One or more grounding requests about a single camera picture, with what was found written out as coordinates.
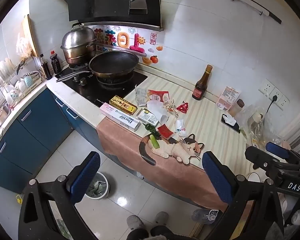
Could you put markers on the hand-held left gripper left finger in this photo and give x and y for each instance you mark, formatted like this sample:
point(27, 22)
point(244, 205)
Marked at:
point(86, 177)

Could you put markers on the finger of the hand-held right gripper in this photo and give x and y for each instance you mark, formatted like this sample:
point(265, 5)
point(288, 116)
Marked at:
point(277, 149)
point(258, 158)

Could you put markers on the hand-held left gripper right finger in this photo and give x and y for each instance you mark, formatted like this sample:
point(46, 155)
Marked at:
point(216, 180)

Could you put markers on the white trash bin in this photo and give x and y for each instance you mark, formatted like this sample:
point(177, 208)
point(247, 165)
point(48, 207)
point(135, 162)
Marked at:
point(105, 186)

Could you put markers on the white wrapper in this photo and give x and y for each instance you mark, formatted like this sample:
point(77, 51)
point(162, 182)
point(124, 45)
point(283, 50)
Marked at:
point(180, 126)

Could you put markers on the white paper sheet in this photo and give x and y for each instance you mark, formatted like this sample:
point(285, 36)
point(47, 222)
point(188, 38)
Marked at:
point(156, 110)

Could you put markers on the clear plastic bottle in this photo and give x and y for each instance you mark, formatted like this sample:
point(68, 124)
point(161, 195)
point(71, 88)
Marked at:
point(206, 215)

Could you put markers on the black phone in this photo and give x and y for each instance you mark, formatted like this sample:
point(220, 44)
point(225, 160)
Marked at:
point(236, 127)

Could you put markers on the large clear plastic bag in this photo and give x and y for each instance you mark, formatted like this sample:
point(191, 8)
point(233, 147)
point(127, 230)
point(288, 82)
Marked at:
point(247, 120)

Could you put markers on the white tissue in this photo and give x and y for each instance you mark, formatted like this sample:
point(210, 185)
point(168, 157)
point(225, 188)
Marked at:
point(230, 119)

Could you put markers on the striped cat print cloth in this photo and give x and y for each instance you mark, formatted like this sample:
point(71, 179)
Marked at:
point(215, 130)

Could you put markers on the glass jar with brown lid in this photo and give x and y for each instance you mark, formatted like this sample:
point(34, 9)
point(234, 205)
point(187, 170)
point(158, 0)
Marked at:
point(236, 107)

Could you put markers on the person's left grey slipper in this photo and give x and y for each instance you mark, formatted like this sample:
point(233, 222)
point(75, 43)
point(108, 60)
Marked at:
point(135, 222)

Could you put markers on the person's grey slipper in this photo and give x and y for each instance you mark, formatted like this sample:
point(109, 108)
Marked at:
point(162, 218)
point(135, 222)

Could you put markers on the person's right grey slipper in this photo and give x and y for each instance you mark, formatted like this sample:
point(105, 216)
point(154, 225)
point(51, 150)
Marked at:
point(162, 218)

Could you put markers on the pink white packet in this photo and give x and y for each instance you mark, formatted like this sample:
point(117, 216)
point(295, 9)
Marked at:
point(228, 97)

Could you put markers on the long white pink box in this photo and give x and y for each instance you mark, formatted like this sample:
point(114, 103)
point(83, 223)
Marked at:
point(120, 117)

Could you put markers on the flat red wrapper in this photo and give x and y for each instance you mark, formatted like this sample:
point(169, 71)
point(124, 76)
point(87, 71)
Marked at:
point(165, 131)

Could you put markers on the green scallion piece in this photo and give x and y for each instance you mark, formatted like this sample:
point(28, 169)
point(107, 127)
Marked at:
point(154, 141)

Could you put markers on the person's right leg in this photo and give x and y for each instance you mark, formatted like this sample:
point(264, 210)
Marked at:
point(165, 232)

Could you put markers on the person's leg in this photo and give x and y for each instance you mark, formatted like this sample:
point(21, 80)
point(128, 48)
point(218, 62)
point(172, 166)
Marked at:
point(140, 233)
point(165, 232)

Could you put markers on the blue kitchen cabinet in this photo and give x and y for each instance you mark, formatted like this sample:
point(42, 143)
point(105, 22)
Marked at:
point(22, 140)

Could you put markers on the person's left leg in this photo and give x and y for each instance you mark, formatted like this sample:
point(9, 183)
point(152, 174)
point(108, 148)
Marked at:
point(140, 233)

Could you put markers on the red triangular wrapper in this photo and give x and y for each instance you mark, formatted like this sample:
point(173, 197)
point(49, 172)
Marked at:
point(183, 108)

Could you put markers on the green pepper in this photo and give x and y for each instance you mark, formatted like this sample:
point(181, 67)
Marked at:
point(150, 128)

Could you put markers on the yellow box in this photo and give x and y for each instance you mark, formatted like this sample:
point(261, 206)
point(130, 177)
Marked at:
point(122, 104)

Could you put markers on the clear patterned candy wrapper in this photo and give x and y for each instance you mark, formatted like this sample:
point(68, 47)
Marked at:
point(170, 107)

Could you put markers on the small white green box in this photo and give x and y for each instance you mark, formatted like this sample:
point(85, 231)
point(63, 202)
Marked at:
point(147, 117)

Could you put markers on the black gas stove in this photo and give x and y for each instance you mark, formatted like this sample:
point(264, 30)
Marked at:
point(95, 91)

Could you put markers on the brown bottle with yellow cap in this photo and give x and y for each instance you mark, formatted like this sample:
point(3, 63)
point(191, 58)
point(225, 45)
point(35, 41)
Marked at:
point(200, 90)

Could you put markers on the red white packet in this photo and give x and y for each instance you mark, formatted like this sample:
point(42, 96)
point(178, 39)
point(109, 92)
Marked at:
point(158, 95)

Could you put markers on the chopstick holder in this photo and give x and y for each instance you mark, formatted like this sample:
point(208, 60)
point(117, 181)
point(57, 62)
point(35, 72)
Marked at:
point(0, 113)

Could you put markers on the metal dish rack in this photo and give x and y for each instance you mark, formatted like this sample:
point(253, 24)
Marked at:
point(27, 85)

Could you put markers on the dotted white mug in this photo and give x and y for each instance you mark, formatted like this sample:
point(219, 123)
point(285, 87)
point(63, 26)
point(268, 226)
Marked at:
point(15, 93)

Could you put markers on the striped green bowl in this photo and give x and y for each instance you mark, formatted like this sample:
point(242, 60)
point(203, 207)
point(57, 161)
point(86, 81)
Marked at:
point(31, 78)

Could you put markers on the wide dark sauce bottle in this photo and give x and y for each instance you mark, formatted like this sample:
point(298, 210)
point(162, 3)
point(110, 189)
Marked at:
point(55, 63)

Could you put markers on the dark frying pan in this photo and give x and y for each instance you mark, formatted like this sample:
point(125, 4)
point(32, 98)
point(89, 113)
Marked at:
point(112, 62)

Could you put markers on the steel steamer pot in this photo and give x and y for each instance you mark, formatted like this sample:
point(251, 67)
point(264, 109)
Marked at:
point(77, 42)

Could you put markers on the crumpled clear plastic bag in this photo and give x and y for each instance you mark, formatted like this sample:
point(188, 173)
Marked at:
point(23, 46)

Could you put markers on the wooden cutting board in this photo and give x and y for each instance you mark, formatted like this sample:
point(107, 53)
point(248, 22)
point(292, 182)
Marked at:
point(31, 35)

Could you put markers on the black range hood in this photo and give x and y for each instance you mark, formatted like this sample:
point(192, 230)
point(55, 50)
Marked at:
point(102, 0)

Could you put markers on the white wall socket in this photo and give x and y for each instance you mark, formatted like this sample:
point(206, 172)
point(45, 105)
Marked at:
point(276, 93)
point(284, 102)
point(266, 87)

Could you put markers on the colourful wall sticker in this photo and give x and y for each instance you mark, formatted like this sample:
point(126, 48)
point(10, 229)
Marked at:
point(126, 40)

